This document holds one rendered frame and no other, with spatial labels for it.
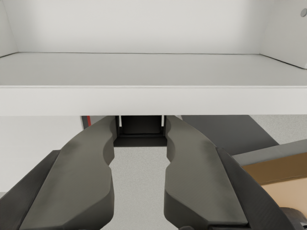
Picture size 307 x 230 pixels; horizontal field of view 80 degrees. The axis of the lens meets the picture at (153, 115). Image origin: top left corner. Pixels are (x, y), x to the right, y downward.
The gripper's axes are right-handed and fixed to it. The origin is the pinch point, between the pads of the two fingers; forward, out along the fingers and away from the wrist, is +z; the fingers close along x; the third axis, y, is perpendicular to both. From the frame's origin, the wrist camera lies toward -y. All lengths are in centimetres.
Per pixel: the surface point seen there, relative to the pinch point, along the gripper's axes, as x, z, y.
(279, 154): 26.6, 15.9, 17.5
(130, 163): -11, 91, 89
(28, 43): -10.3, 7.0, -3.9
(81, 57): -5.1, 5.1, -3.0
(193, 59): 4.4, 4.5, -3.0
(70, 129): -11.9, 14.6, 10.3
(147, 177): 2, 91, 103
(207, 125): 19.4, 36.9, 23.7
